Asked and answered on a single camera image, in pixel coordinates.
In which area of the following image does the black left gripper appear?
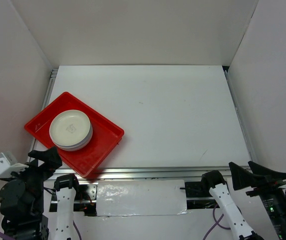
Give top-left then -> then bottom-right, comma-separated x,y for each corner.
3,144 -> 63,212

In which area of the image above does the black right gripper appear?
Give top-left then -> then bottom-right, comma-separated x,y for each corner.
228,157 -> 286,238

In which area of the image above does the purple plate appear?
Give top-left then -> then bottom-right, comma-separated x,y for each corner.
55,129 -> 93,152

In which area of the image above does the cream plate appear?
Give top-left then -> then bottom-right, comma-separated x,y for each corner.
48,109 -> 93,148

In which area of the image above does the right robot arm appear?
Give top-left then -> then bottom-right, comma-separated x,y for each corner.
200,161 -> 286,240

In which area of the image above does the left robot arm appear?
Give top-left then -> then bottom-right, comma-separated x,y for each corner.
0,147 -> 82,240

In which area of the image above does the red plastic bin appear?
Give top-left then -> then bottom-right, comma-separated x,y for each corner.
24,92 -> 124,178

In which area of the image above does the white foil-edged panel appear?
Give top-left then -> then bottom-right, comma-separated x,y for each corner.
96,179 -> 188,217

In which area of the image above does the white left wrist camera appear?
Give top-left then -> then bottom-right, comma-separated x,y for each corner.
0,151 -> 29,179

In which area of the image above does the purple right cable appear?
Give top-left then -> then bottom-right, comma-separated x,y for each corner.
202,203 -> 231,240

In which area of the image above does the aluminium front rail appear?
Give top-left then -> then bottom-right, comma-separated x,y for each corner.
49,166 -> 232,181

